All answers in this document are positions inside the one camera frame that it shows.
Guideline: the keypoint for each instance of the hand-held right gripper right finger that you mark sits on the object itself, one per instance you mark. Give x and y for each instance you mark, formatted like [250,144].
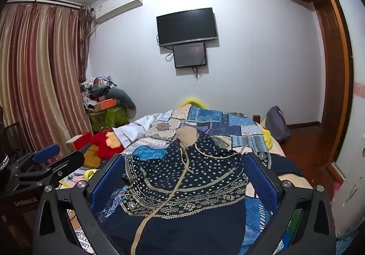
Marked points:
[261,183]

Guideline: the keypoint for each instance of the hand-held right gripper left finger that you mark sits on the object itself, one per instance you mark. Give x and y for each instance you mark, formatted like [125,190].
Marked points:
[106,186]

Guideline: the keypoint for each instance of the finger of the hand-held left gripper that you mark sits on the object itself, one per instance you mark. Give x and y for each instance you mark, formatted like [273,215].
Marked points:
[45,153]
[65,162]

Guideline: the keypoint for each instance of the navy patterned garment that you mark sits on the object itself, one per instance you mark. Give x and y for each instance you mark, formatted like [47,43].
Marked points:
[185,181]

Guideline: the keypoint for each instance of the pile of mixed clothes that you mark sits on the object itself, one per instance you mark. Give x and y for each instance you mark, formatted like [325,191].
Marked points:
[95,86]

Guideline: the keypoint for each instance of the red box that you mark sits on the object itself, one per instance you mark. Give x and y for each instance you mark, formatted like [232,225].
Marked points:
[78,141]

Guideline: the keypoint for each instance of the yellow cardboard box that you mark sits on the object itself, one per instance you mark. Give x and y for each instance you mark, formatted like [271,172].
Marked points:
[91,156]

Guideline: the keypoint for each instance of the dark navy cloth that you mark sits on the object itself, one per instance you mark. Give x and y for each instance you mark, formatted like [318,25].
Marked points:
[285,164]

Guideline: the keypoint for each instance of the red plush toy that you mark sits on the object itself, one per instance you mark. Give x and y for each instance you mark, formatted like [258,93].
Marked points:
[101,145]

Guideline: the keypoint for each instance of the grey backpack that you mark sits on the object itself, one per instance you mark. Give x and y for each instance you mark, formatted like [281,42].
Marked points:
[276,123]

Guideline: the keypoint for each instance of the green patterned cloth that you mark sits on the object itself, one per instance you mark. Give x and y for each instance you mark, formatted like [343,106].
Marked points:
[109,118]

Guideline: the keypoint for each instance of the white cloth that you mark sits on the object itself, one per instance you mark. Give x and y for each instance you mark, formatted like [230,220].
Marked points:
[134,129]

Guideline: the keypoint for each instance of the wooden bedpost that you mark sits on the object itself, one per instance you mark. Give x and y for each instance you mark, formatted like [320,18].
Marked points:
[256,118]

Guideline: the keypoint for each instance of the orange box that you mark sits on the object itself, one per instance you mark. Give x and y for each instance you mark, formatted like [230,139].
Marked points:
[105,104]

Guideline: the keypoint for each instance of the blue patchwork blanket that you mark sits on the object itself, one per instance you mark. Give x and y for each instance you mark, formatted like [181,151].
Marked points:
[216,123]

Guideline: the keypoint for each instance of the pink plastic bag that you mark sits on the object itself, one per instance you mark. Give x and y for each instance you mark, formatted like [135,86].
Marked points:
[336,188]

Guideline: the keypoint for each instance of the striped red beige curtain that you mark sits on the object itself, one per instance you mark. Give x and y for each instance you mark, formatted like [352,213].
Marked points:
[40,72]

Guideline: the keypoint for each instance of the grey green cushion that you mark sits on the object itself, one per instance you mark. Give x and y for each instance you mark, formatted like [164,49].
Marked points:
[127,98]

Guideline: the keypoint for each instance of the white scuffed panel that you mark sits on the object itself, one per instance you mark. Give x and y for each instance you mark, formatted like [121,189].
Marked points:
[352,172]

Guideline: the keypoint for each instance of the yellow plush item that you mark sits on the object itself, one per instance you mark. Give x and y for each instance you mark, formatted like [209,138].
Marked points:
[194,100]

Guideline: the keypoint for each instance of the white air conditioner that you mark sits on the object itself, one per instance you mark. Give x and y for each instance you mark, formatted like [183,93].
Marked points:
[118,5]

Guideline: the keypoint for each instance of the wooden door frame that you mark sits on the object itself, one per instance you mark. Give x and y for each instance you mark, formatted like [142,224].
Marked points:
[333,72]

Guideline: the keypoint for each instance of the small black wall monitor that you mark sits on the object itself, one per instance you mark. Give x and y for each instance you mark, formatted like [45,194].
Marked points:
[189,55]

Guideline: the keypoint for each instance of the black wall television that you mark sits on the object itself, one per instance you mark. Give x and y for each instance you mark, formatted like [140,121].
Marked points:
[186,27]

